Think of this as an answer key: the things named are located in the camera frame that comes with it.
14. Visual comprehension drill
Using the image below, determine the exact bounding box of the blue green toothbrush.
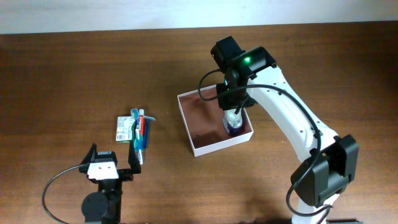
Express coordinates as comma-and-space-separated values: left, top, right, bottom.
131, 108, 144, 165

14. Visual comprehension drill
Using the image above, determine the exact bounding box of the red white Colgate toothpaste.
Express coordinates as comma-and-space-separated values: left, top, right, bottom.
138, 109, 145, 136

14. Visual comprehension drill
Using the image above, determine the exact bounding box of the black cable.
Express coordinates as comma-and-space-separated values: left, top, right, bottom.
42, 164, 84, 224
197, 68, 333, 217

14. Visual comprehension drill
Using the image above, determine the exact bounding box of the blue disposable razor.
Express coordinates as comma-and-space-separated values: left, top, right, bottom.
142, 115, 156, 149

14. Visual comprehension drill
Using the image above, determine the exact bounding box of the dark blue soap bottle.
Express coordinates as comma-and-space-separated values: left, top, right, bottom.
223, 109, 243, 136

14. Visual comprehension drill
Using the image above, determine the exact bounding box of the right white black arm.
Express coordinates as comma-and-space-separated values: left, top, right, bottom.
211, 36, 359, 223

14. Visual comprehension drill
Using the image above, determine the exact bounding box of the white square cardboard box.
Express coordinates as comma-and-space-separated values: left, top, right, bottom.
177, 90, 254, 157

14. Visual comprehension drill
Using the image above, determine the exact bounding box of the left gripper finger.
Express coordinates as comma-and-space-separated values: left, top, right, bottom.
128, 142, 141, 174
81, 143, 97, 164

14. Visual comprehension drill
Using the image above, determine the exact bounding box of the white green soap packet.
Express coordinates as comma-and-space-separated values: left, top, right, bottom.
116, 116, 136, 143

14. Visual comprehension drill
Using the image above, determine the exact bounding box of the right black cable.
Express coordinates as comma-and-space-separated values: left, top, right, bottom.
197, 68, 333, 217

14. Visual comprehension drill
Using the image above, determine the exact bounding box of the left black cable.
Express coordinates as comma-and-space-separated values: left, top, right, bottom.
42, 164, 84, 224

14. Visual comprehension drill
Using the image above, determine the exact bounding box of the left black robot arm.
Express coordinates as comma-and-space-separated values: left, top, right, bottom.
79, 142, 141, 224

